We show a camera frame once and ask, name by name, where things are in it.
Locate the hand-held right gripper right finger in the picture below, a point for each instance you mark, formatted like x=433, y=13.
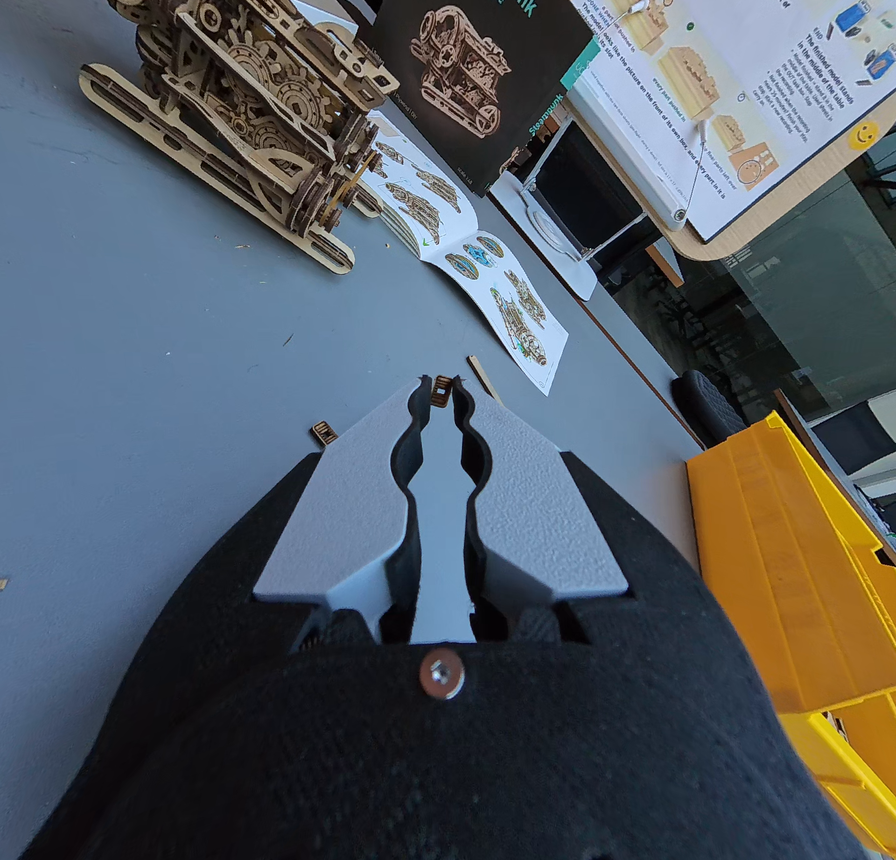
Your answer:
x=539, y=524

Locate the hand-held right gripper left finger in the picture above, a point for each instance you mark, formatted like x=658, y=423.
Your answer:
x=336, y=524

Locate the small slotted wooden part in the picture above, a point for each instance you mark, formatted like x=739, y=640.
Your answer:
x=324, y=433
x=441, y=391

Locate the wooden gear submarine model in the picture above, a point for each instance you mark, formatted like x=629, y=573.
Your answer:
x=245, y=103

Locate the black model kit box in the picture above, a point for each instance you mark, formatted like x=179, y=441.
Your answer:
x=462, y=68

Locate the thin wooden stick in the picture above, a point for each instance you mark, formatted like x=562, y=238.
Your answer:
x=481, y=373

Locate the black office chair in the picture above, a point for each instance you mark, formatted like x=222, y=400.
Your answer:
x=707, y=405

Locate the large yellow storage bin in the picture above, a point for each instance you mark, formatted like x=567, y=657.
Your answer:
x=763, y=566

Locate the white clear display stand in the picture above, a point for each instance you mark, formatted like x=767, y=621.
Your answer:
x=553, y=244

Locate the open instruction booklet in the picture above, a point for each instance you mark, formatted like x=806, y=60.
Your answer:
x=448, y=247

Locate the wooden display board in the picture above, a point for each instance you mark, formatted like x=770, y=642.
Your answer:
x=798, y=188

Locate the yellow smiley sticker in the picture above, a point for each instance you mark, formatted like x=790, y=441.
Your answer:
x=863, y=135

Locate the white paper sheet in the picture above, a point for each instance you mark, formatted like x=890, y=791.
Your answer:
x=325, y=14

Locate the printed instruction sheet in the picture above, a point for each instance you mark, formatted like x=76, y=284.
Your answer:
x=756, y=61

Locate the white poster rail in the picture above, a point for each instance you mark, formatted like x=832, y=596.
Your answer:
x=630, y=149

